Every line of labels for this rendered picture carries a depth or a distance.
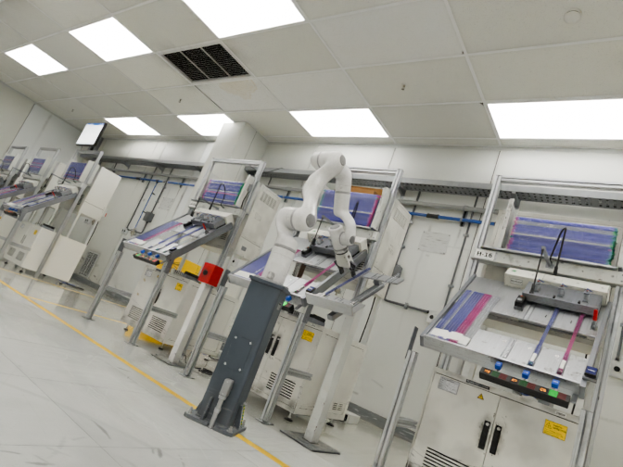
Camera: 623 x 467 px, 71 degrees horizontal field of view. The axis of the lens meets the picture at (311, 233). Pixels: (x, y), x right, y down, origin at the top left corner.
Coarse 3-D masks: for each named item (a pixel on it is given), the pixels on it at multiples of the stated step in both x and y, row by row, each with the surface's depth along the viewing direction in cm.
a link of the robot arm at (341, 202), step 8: (336, 192) 250; (344, 192) 248; (336, 200) 250; (344, 200) 249; (336, 208) 250; (344, 208) 249; (344, 216) 246; (352, 224) 246; (352, 232) 245; (344, 240) 245; (352, 240) 246
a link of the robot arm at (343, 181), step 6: (312, 156) 243; (318, 156) 240; (312, 162) 243; (318, 162) 240; (318, 168) 243; (348, 168) 249; (342, 174) 246; (348, 174) 248; (336, 180) 252; (342, 180) 248; (348, 180) 248; (336, 186) 251; (342, 186) 248; (348, 186) 249; (348, 192) 249
